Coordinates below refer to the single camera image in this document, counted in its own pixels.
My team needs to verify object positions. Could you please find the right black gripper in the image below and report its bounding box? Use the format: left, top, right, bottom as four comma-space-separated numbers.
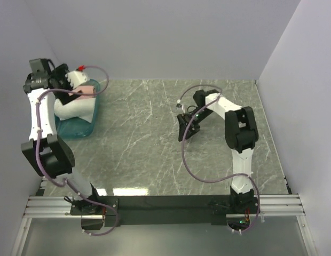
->
177, 108, 214, 142

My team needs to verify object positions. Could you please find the white towel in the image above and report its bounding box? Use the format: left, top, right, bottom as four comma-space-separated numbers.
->
54, 98, 96, 123

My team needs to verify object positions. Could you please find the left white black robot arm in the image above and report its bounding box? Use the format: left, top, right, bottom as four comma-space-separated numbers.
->
21, 58, 104, 215

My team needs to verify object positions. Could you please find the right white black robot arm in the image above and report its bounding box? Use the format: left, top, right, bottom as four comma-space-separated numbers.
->
177, 90, 259, 213

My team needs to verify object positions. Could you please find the rolled pink towel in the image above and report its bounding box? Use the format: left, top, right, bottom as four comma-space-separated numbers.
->
69, 85, 96, 100

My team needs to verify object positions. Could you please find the teal plastic tray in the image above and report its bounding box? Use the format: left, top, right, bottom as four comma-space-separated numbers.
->
54, 78, 102, 141

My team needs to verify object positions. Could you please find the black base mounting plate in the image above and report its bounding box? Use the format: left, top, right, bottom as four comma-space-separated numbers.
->
69, 195, 261, 230

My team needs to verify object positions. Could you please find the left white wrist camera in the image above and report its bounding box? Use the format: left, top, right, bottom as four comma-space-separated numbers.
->
65, 66, 90, 89

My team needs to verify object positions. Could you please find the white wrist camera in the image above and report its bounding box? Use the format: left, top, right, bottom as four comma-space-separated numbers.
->
176, 99, 186, 113
65, 66, 90, 89

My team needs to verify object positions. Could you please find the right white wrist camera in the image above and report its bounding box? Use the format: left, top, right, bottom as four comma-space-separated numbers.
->
176, 99, 186, 113

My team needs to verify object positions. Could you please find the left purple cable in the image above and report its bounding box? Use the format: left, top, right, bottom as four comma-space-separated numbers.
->
34, 65, 120, 237

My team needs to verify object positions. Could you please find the aluminium rail frame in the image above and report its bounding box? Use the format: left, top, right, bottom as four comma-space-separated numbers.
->
12, 181, 318, 255

